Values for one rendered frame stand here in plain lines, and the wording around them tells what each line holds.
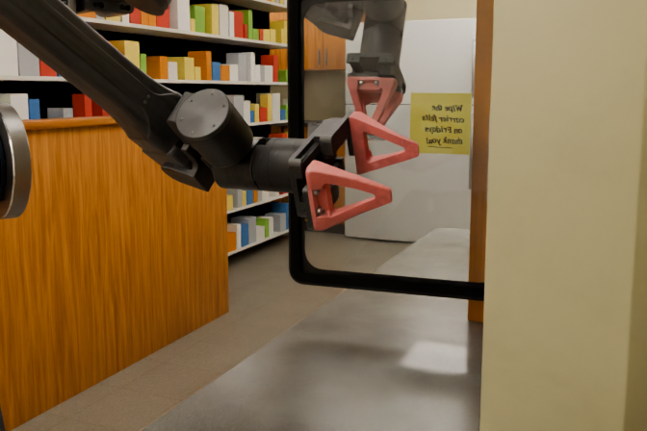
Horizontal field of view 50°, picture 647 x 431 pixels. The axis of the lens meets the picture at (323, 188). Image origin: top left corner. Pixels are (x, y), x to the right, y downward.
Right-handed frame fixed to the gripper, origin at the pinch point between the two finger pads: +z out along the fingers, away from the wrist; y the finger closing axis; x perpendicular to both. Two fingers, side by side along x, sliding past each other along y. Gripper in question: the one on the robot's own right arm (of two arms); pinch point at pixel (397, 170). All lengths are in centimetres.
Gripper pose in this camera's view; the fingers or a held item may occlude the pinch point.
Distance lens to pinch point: 69.1
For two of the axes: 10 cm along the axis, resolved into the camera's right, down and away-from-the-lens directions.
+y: 3.7, -4.8, 8.0
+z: 9.2, 0.6, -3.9
